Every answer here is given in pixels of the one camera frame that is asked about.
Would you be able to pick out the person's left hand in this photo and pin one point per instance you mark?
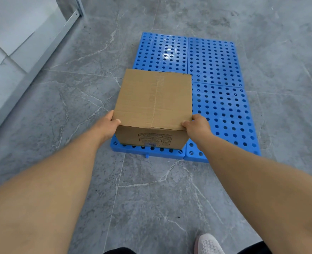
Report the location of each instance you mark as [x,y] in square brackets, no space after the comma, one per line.
[105,129]

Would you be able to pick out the person's right hand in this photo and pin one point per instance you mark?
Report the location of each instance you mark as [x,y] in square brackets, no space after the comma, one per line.
[199,130]

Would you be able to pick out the person's right thumb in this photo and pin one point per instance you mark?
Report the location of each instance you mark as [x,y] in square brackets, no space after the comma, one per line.
[187,124]

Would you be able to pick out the person's left thumb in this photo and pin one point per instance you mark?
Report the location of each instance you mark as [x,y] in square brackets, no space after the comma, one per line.
[116,122]

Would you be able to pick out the brown cardboard box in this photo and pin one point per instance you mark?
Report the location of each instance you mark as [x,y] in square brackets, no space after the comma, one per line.
[153,100]

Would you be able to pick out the person's right forearm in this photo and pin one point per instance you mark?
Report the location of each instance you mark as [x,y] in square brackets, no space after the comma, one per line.
[262,193]

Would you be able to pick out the person's left forearm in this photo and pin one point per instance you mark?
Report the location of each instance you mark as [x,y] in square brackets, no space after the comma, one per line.
[44,193]

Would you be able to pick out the blue perforated plastic pallet tile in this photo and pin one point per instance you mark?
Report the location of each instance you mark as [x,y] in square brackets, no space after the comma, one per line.
[161,51]
[214,62]
[225,116]
[156,152]

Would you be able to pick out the white mesh shoe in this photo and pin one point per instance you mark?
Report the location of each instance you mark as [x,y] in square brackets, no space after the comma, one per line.
[207,245]

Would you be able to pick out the black trousers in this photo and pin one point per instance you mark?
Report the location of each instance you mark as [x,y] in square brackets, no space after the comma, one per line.
[254,248]

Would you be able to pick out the white flat board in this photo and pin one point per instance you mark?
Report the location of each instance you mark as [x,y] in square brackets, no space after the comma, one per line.
[13,26]

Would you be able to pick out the grey metal shelf frame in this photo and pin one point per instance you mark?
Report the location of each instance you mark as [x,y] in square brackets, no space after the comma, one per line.
[31,74]

